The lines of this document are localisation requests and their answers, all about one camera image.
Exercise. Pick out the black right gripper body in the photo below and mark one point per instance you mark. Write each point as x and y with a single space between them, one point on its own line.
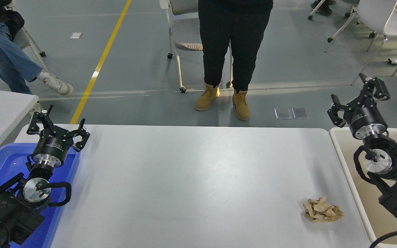
364 119

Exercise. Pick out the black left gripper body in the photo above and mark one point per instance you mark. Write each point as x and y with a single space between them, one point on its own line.
51 146

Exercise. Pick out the tan paper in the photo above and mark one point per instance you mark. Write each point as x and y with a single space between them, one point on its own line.
322 209

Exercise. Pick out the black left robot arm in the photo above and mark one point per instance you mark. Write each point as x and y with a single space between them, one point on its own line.
9 213

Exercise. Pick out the metal floor plate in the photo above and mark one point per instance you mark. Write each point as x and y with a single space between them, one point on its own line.
300 113
283 113

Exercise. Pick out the blue plastic tray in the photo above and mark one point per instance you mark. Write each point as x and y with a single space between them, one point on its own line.
5 162

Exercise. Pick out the white wheeled chair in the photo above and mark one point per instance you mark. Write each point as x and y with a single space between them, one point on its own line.
329 40

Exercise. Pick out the white shell chair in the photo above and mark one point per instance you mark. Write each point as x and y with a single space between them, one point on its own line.
374 13

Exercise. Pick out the large pale plastic bin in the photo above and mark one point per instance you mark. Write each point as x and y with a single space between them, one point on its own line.
364 203

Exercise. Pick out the person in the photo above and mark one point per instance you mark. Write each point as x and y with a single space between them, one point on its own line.
219 34
2 51
322 7

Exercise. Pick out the white floor label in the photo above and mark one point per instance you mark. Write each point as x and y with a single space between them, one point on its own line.
76 35

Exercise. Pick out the grey white-framed wheeled chair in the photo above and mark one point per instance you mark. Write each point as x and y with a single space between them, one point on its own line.
184 38

